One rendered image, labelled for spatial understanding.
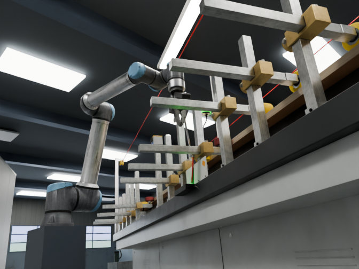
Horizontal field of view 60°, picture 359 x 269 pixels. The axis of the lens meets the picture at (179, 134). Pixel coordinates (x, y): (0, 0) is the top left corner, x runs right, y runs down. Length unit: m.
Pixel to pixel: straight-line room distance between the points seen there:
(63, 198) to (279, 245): 1.26
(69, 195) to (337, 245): 1.49
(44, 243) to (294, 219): 1.29
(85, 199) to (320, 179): 1.55
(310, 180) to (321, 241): 0.34
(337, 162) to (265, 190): 0.30
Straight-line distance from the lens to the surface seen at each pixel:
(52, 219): 2.01
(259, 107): 1.08
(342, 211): 1.09
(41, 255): 1.90
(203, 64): 1.01
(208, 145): 1.43
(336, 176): 0.82
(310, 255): 1.22
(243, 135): 1.43
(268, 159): 0.95
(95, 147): 2.11
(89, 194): 2.10
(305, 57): 0.91
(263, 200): 1.05
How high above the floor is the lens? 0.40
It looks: 21 degrees up
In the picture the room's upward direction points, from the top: 5 degrees counter-clockwise
